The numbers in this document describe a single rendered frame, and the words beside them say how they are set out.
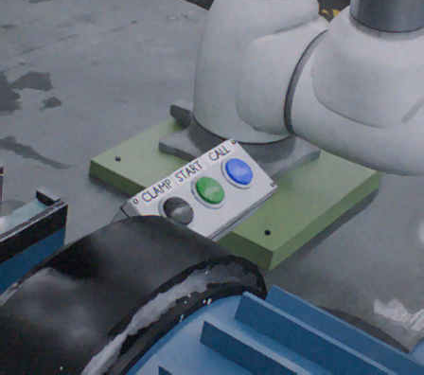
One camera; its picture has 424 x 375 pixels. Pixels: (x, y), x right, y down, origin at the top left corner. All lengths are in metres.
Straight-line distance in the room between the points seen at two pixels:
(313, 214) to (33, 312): 1.07
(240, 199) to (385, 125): 0.34
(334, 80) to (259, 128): 0.17
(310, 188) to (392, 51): 0.29
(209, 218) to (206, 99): 0.49
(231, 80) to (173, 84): 0.38
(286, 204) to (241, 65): 0.20
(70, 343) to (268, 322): 0.07
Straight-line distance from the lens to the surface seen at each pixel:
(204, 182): 0.93
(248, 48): 1.33
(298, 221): 1.35
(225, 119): 1.38
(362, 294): 1.31
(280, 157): 1.43
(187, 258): 0.34
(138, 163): 1.43
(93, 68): 1.74
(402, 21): 1.22
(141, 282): 0.32
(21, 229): 1.09
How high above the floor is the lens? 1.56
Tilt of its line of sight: 30 degrees down
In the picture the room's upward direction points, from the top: 10 degrees clockwise
